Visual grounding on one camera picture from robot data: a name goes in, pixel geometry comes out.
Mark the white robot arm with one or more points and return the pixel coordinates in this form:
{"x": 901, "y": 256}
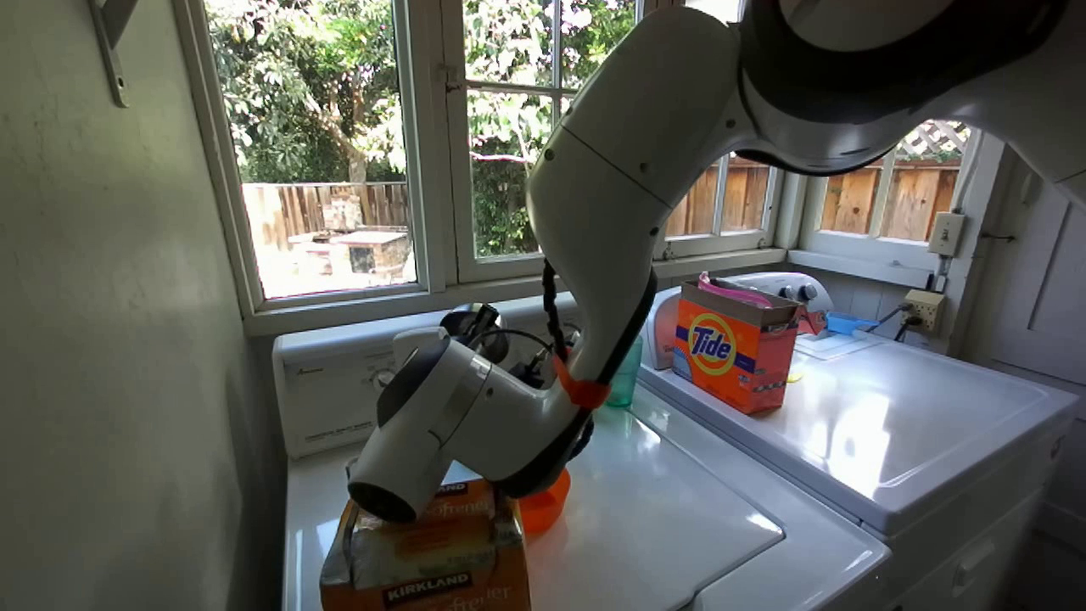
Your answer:
{"x": 807, "y": 87}

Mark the orange plastic bowl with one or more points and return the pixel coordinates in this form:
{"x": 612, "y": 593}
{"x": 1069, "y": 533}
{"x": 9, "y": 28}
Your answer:
{"x": 543, "y": 506}

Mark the teal plastic cup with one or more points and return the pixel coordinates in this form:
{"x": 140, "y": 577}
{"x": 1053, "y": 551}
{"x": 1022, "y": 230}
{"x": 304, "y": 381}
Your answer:
{"x": 626, "y": 377}

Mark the orange Tide detergent box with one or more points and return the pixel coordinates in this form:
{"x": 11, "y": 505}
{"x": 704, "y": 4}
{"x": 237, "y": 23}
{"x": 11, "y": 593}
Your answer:
{"x": 733, "y": 345}

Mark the white washing machine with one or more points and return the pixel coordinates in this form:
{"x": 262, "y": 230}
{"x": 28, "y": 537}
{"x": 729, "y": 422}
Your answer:
{"x": 660, "y": 512}

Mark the Kirkland cardboard box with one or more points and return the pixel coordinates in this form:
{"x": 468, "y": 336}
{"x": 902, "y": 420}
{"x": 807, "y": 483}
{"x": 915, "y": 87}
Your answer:
{"x": 458, "y": 554}

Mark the white dryer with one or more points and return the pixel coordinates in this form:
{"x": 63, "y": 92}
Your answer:
{"x": 940, "y": 460}

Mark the white window frame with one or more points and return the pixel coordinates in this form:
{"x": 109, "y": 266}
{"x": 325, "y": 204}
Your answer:
{"x": 379, "y": 150}

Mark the white wall outlet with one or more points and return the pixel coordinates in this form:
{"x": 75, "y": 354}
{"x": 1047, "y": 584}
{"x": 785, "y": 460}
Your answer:
{"x": 944, "y": 234}

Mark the metal wall bracket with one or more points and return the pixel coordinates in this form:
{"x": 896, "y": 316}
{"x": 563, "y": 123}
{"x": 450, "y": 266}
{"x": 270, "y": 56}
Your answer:
{"x": 109, "y": 23}

